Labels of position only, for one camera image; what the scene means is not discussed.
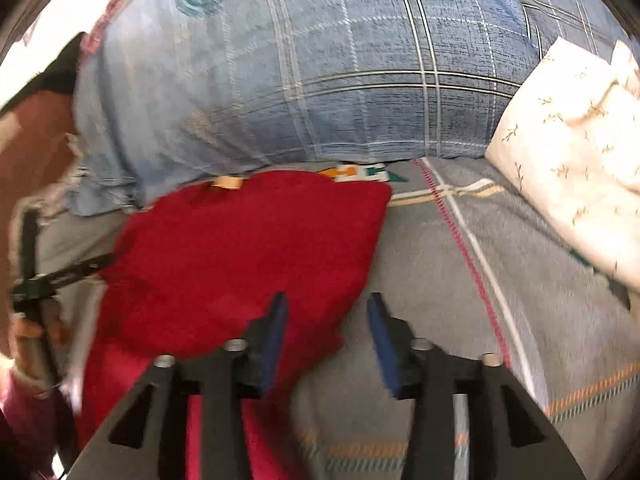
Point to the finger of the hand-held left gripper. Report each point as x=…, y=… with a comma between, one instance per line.
x=80, y=270
x=30, y=245

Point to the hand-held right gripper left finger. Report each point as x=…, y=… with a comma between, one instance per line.
x=270, y=345

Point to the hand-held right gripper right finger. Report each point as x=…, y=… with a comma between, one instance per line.
x=387, y=350

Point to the red shirt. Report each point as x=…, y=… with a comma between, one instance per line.
x=225, y=250

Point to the person's left forearm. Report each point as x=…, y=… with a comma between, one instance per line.
x=22, y=425

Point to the person's left hand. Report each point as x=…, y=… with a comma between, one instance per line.
x=25, y=345

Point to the grey patterned bed sheet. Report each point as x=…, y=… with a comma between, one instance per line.
x=440, y=270

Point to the black cloth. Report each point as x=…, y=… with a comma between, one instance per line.
x=55, y=75

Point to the maroon patterned cloth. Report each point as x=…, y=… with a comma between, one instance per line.
x=102, y=30

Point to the white floral pillow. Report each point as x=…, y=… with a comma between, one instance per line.
x=575, y=160

